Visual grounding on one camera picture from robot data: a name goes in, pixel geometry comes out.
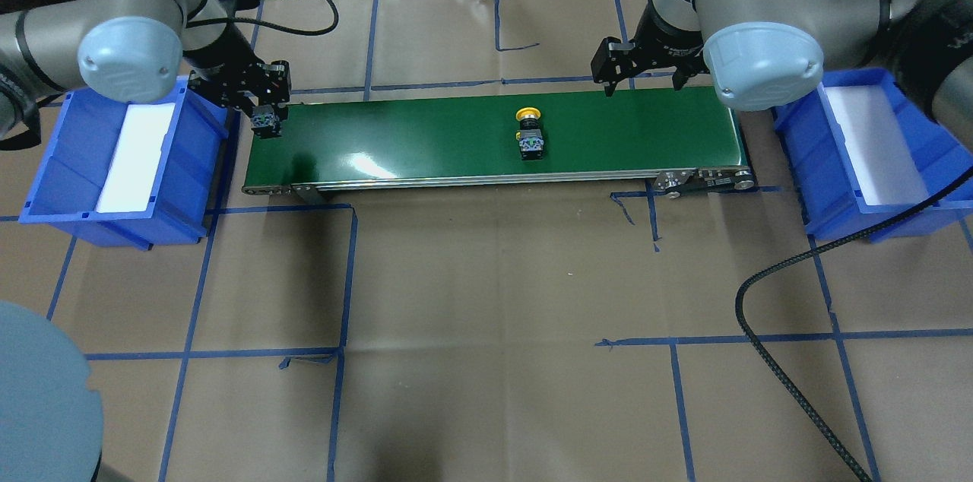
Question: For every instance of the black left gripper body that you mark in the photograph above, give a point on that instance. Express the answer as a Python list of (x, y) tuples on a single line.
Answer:
[(228, 56)]

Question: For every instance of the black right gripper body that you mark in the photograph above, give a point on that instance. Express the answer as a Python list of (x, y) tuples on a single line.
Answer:
[(669, 45)]

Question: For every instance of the yellow push button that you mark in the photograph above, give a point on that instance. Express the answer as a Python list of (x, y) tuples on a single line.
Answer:
[(530, 135)]

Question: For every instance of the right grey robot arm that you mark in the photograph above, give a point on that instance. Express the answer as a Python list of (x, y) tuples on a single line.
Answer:
[(764, 53)]

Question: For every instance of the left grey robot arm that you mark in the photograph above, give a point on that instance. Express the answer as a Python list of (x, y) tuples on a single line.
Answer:
[(131, 51)]

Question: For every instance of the green conveyor belt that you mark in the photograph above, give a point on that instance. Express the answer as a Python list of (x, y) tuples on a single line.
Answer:
[(682, 141)]

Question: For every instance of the blue left plastic bin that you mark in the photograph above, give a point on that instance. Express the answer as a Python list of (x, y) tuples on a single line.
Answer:
[(76, 161)]

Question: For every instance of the blue plastic bin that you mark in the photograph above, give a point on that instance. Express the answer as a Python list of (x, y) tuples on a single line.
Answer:
[(813, 142), (76, 161)]

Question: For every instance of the white foam pad left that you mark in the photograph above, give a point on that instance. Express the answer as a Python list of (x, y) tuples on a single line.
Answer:
[(136, 159)]

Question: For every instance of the white foam pad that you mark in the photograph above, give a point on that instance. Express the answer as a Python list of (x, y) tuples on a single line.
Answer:
[(877, 149), (136, 159)]

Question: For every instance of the blue right plastic bin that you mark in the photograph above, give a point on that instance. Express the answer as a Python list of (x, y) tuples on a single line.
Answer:
[(813, 142)]

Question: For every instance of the white foam pad right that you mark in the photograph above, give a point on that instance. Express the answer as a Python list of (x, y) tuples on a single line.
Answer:
[(877, 149)]

